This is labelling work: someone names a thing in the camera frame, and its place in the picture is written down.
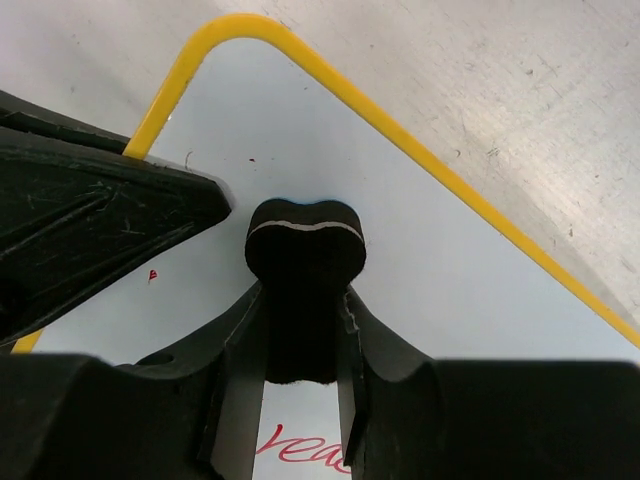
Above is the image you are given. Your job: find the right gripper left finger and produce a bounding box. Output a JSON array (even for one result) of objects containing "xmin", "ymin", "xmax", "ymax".
[{"xmin": 1, "ymin": 285, "xmax": 265, "ymax": 479}]

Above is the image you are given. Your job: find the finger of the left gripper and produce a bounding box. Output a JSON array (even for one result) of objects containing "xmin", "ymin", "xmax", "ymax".
[{"xmin": 1, "ymin": 93, "xmax": 231, "ymax": 345}]

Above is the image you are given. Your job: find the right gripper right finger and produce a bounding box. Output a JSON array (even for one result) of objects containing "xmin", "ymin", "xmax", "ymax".
[{"xmin": 336, "ymin": 291, "xmax": 639, "ymax": 479}]

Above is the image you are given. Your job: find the black bone-shaped eraser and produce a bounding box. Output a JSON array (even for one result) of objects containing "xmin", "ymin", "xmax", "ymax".
[{"xmin": 245, "ymin": 198, "xmax": 366, "ymax": 384}]

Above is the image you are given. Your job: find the yellow framed whiteboard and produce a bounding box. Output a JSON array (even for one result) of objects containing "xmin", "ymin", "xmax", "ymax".
[{"xmin": 1, "ymin": 14, "xmax": 639, "ymax": 479}]

